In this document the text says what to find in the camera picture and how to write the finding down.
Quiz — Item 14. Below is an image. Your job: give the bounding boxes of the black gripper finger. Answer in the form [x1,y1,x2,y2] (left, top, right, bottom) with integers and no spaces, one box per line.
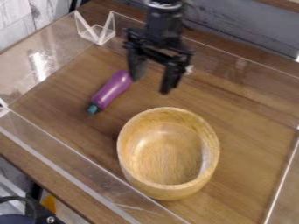
[127,50,147,81]
[160,62,188,95]

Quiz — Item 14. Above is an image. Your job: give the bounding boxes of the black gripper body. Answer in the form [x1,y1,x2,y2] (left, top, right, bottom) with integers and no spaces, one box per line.
[124,28,194,67]

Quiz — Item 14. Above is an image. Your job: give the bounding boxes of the purple toy eggplant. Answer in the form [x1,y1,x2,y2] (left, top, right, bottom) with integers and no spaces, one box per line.
[88,70,132,115]

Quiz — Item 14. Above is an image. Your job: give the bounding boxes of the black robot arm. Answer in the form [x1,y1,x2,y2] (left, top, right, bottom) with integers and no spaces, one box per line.
[124,0,192,95]

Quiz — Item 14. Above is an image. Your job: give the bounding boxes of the brown wooden bowl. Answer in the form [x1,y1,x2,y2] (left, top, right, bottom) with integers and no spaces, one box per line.
[116,107,220,200]

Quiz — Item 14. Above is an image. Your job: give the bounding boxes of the clear acrylic tray walls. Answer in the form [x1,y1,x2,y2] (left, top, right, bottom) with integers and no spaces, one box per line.
[0,17,299,224]

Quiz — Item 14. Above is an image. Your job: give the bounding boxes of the black clamp with screw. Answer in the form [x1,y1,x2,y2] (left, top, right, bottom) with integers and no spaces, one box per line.
[24,198,65,224]

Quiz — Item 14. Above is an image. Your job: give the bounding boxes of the clear acrylic corner bracket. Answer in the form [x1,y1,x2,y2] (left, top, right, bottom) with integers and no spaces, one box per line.
[73,11,116,46]

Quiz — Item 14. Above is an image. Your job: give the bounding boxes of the black cable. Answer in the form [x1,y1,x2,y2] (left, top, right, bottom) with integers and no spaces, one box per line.
[0,195,43,224]

